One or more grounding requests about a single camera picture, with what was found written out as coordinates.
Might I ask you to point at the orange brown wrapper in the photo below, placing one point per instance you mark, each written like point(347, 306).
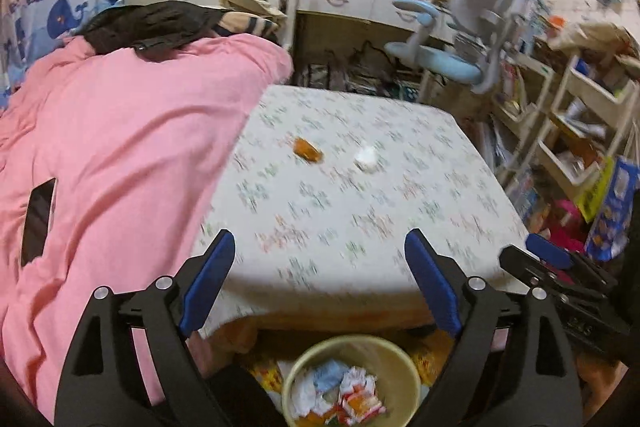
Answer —
point(307, 149)

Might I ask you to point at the white shelf cart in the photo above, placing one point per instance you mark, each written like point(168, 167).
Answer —
point(565, 162)
point(520, 127)

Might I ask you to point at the row of upright books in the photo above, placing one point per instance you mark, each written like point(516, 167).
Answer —
point(510, 87)

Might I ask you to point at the yellow green paper bag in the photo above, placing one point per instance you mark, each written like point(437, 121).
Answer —
point(595, 192)

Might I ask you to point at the black smartphone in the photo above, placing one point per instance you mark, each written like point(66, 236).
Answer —
point(37, 222)

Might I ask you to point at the blue seat office chair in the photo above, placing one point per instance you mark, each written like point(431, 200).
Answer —
point(440, 62)

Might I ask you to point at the yellow floral mat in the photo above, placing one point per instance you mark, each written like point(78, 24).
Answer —
point(267, 374)

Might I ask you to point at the pink blanket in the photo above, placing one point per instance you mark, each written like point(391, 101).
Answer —
point(125, 147)

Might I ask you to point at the pink bag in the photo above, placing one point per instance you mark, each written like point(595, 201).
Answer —
point(565, 227)

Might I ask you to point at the whale printed cloth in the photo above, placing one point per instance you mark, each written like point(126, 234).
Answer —
point(65, 17)

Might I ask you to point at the blue paper bag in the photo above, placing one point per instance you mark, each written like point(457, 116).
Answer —
point(615, 212)

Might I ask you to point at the yellow trash bin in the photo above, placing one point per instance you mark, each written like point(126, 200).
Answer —
point(300, 357)

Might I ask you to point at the white desk with drawers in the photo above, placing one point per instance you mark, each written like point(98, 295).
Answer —
point(350, 2)

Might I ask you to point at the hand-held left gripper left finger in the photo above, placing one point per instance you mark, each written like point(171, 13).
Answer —
point(207, 277)

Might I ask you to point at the beige striped cloth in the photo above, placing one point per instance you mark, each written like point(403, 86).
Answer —
point(245, 27)

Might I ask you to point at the person's right forearm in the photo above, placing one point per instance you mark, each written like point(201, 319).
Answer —
point(600, 377)

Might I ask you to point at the floral tablecloth table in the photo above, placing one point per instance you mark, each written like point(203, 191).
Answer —
point(375, 217)

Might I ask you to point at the white paper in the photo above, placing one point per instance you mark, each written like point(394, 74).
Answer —
point(302, 394)

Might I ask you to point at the beige canvas tote bag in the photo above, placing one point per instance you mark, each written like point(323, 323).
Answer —
point(595, 37)

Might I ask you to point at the small white tissue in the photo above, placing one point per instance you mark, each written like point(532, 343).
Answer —
point(366, 158)

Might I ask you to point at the pile of papers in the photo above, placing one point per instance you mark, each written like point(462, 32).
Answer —
point(360, 82)

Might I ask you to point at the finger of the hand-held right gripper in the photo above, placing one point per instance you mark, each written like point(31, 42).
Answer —
point(520, 264)
point(547, 252)

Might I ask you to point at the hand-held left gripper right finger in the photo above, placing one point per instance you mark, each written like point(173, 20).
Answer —
point(432, 282)

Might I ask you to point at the black jacket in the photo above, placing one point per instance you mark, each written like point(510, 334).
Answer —
point(150, 24)

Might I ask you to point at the red white printed wrapper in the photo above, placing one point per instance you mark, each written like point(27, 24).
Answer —
point(356, 379)

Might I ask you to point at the light blue paper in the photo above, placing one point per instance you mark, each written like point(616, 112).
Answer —
point(327, 374)

